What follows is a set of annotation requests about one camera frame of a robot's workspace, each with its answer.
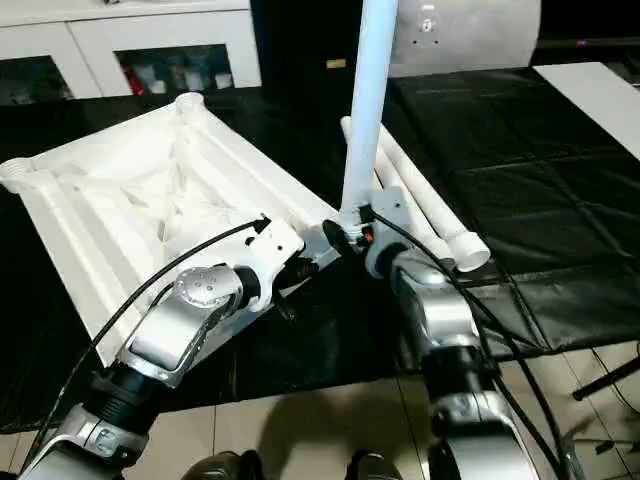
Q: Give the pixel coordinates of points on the dark left robot foot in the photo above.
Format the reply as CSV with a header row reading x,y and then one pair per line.
x,y
220,468

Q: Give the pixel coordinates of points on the white cabinet with glass doors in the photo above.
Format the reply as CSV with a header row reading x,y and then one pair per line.
x,y
120,45

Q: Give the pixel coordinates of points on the white plastic table leg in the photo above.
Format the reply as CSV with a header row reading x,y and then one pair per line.
x,y
410,195
430,195
382,180
368,100

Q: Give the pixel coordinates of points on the black work mat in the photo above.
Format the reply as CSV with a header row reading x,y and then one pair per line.
x,y
520,180

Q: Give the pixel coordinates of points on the grey cushion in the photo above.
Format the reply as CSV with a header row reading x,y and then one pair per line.
x,y
470,35

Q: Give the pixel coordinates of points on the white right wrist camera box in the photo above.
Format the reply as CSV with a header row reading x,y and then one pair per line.
x,y
390,210

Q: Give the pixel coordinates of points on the dark robot foot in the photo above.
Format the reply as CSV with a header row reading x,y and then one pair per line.
x,y
372,468
220,468

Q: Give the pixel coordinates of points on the white flat board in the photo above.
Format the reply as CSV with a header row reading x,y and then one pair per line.
x,y
600,100

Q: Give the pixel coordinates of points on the small yellow label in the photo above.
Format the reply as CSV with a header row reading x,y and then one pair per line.
x,y
336,63

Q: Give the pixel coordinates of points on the dark right robot foot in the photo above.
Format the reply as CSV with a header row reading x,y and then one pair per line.
x,y
372,468

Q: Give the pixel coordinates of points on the white plastic table top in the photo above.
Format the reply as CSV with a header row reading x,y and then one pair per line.
x,y
140,200

